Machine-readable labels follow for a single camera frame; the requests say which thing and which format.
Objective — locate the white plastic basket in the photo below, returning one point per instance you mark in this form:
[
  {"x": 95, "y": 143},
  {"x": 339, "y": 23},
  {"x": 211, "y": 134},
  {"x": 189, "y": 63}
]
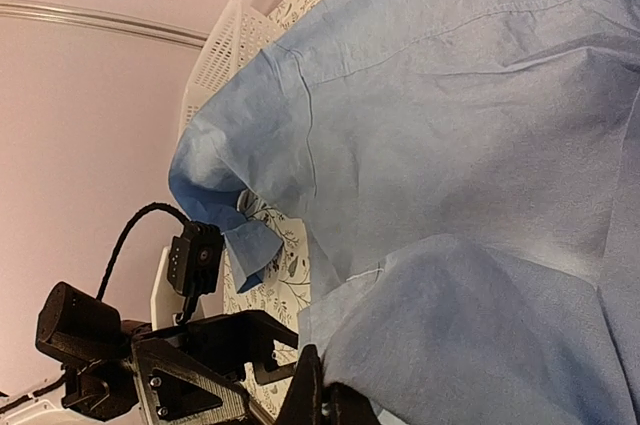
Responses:
[{"x": 238, "y": 35}]

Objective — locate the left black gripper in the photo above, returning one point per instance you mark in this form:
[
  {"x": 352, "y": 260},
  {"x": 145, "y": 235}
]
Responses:
[{"x": 190, "y": 374}]

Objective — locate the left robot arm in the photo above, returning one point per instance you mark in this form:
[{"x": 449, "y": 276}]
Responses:
[{"x": 73, "y": 328}]

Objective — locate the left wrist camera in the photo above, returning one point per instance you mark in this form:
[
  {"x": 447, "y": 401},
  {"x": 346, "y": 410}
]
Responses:
[{"x": 188, "y": 269}]

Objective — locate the light blue long sleeve shirt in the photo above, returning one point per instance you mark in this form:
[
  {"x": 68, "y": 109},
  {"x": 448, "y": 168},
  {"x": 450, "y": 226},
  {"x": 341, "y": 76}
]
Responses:
[{"x": 468, "y": 175}]

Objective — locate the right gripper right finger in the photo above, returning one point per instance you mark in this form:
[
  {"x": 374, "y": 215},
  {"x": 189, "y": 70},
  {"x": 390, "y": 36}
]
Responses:
[{"x": 349, "y": 407}]

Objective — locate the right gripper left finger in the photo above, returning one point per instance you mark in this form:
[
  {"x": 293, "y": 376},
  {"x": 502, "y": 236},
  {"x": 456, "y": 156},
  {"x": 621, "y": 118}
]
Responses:
[{"x": 303, "y": 402}]

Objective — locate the left aluminium post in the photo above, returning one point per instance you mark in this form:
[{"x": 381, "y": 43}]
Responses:
[{"x": 102, "y": 21}]

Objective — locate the floral table mat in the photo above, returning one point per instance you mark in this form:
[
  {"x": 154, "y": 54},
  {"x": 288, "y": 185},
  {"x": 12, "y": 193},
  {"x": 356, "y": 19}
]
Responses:
[{"x": 285, "y": 289}]

